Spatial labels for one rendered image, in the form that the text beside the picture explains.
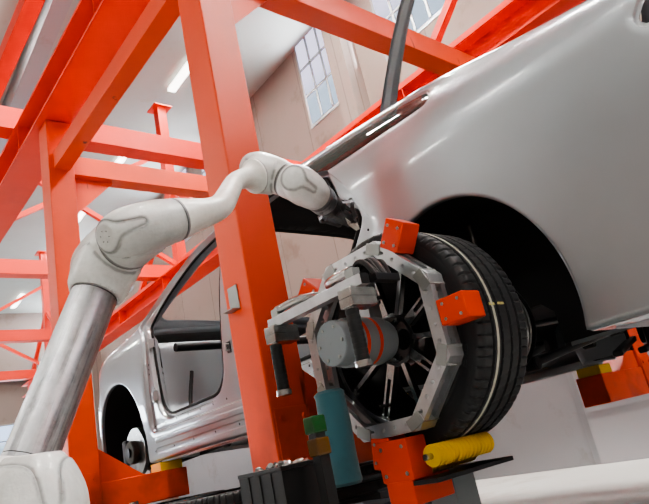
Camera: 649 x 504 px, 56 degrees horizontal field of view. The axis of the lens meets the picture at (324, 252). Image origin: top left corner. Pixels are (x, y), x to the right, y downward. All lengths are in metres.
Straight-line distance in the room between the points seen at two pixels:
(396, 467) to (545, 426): 4.75
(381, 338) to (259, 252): 0.63
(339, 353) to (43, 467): 0.86
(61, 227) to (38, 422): 2.87
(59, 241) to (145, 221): 2.75
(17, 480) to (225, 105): 1.67
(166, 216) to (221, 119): 1.05
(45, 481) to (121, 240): 0.49
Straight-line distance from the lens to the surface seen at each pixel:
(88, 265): 1.42
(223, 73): 2.49
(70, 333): 1.36
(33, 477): 1.06
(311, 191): 1.69
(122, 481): 3.83
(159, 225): 1.33
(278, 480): 1.50
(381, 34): 3.48
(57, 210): 4.14
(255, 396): 2.06
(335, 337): 1.67
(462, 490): 1.87
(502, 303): 1.75
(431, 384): 1.64
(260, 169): 1.75
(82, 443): 3.77
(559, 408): 6.33
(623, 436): 6.04
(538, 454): 6.54
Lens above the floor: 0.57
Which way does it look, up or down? 18 degrees up
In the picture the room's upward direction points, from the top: 12 degrees counter-clockwise
